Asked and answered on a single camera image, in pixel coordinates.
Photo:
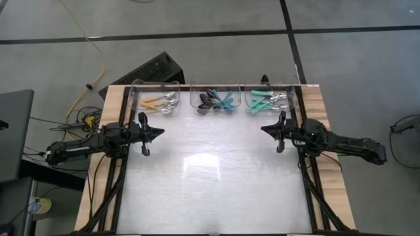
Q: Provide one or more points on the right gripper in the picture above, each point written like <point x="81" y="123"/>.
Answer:
<point x="287" y="132"/>

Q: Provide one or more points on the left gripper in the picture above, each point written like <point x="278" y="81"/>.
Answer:
<point x="141" y="132"/>

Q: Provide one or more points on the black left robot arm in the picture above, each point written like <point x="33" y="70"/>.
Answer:
<point x="78" y="147"/>

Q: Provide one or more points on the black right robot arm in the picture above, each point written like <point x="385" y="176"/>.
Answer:
<point x="354" y="145"/>

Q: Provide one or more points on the clear plastic bin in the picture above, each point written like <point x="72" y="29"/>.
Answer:
<point x="292" y="90"/>
<point x="136" y="88"/>
<point x="195" y="86"/>

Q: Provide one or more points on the black perforated case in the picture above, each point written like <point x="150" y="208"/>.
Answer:
<point x="151" y="70"/>

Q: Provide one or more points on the yellow black plug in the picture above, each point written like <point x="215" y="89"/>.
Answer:
<point x="89" y="120"/>

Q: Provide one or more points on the yellow white object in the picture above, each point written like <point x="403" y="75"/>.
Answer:
<point x="42" y="206"/>

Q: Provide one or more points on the dark grey panel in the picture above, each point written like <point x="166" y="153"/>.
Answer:
<point x="14" y="137"/>
<point x="13" y="209"/>

